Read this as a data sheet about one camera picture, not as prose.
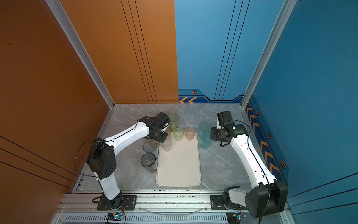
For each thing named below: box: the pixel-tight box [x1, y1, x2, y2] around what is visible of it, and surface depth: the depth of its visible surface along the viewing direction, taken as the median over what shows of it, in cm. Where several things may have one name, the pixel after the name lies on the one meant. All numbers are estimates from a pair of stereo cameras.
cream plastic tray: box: [155, 132, 202, 188], surface depth 90 cm
